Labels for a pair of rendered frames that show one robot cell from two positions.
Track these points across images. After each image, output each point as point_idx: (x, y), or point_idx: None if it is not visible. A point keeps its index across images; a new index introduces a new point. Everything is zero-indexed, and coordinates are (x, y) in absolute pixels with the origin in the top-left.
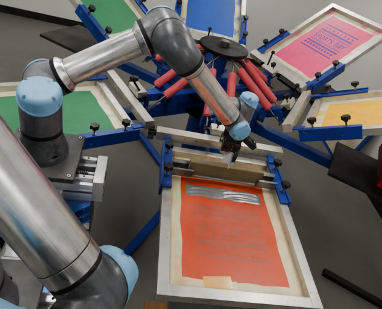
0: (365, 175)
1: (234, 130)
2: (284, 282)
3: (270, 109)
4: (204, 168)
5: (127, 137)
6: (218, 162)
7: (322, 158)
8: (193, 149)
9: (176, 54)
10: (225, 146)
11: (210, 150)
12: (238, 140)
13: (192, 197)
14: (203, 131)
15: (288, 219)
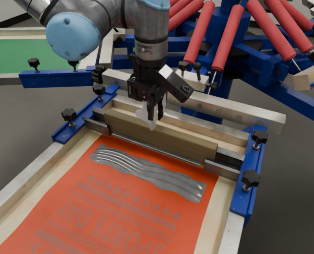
0: None
1: (45, 33)
2: None
3: (293, 59)
4: (123, 126)
5: (77, 79)
6: (172, 124)
7: None
8: (141, 102)
9: None
10: (134, 91)
11: (180, 108)
12: (154, 82)
13: (94, 163)
14: (211, 92)
15: (227, 249)
